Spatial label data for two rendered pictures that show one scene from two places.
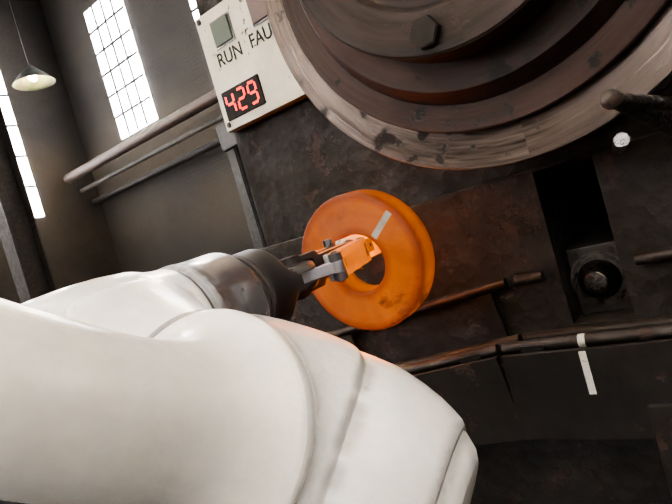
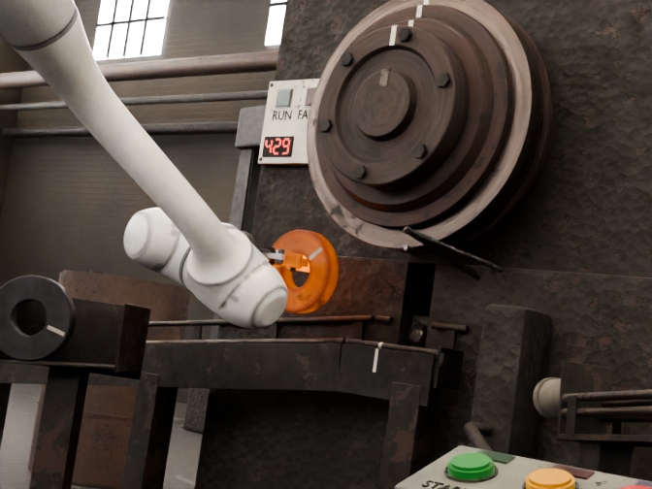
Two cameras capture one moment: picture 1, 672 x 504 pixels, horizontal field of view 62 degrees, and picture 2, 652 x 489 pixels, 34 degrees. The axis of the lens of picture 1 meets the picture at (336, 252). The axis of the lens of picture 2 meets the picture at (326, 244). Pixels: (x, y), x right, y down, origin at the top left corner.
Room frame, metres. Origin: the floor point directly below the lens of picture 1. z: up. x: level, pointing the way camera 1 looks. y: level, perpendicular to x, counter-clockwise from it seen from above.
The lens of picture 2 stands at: (-1.37, -0.14, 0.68)
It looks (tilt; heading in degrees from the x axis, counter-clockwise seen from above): 6 degrees up; 2
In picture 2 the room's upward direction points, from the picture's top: 8 degrees clockwise
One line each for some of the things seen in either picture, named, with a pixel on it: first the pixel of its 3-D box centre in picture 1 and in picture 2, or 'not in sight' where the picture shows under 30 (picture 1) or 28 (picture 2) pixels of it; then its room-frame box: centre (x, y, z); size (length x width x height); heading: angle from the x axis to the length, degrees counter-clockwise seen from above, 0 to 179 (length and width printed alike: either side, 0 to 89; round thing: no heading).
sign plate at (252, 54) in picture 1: (274, 41); (312, 121); (0.81, 0.00, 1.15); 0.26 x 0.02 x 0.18; 54
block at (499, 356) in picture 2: not in sight; (510, 381); (0.40, -0.41, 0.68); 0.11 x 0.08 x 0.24; 144
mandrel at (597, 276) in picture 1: (609, 265); (440, 340); (0.66, -0.30, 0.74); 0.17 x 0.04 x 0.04; 144
